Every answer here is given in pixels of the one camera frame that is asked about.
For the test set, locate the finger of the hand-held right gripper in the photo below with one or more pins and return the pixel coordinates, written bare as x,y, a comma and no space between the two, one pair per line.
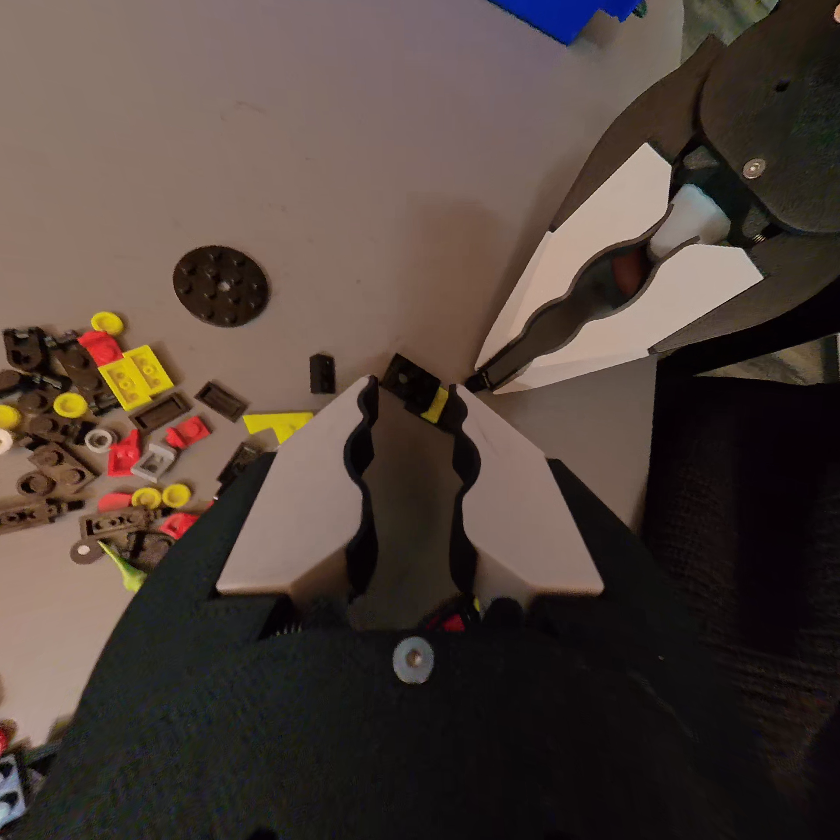
682,308
590,216

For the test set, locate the black lego plate with pin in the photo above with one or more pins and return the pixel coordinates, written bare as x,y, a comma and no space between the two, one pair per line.
239,459

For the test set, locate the yellow rectangular lego plate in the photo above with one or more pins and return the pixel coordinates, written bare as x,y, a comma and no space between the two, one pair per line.
124,385
151,367

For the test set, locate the red lego bracket plate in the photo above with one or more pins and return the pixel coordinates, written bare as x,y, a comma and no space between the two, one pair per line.
124,454

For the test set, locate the black and yellow lego assembly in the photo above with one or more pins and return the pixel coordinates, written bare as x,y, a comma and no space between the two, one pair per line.
408,382

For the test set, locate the red lego clip plate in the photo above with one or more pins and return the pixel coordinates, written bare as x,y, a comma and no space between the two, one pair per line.
188,432

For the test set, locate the tiny black lego piece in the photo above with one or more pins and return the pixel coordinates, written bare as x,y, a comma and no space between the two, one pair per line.
476,381

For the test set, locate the small black lego slope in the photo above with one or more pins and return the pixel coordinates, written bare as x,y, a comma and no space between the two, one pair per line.
322,373

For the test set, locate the red yellow black lego model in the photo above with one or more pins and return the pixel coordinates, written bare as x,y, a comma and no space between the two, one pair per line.
454,620

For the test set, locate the yellow lego wedge plate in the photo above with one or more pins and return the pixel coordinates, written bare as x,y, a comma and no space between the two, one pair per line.
279,423

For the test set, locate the yellow round lego tile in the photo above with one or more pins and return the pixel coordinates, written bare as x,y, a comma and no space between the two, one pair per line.
107,322
147,497
176,495

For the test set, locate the pile of mixed lego pieces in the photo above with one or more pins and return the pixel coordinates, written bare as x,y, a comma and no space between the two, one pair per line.
56,463

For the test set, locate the black round lego plate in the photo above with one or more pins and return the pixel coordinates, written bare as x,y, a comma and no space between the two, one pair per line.
221,286

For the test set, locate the long black hollow lego tile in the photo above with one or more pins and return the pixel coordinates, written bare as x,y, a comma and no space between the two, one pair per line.
159,411

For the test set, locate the dark cloth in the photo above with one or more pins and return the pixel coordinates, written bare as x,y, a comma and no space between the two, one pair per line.
741,525

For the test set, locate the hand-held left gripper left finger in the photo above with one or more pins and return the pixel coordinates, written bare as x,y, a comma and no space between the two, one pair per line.
295,518

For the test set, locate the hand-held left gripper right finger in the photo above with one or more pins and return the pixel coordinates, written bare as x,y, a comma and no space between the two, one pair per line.
525,525

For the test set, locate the red square lego plate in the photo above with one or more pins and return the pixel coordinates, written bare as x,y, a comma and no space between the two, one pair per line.
100,347

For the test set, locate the lime green lego horn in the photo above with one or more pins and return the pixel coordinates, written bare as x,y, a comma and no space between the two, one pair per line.
123,569

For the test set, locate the grey square lego plate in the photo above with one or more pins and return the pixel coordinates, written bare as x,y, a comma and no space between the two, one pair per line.
154,462

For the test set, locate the blue plastic bin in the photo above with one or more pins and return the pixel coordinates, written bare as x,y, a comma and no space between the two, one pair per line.
558,14

